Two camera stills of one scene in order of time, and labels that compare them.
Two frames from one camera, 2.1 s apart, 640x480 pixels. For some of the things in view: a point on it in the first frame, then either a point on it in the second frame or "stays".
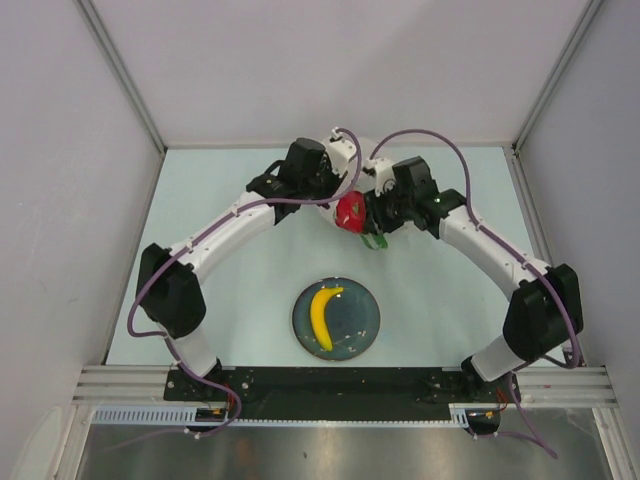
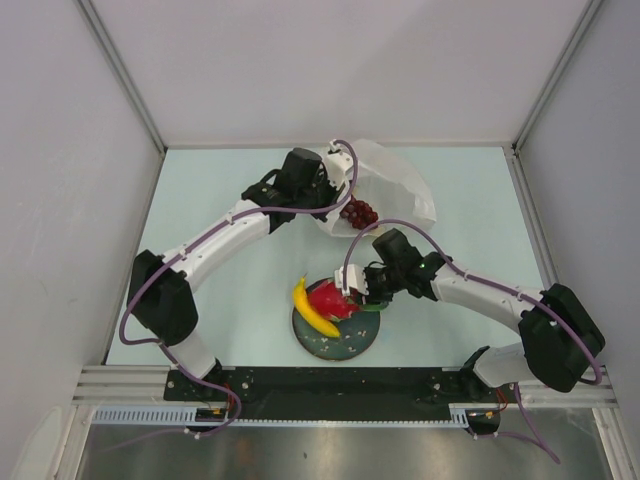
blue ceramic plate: (352, 317) stays
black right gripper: (375, 219) → (372, 297)
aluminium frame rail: (546, 386) stays
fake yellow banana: (318, 306) → (302, 302)
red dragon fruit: (350, 215) → (325, 299)
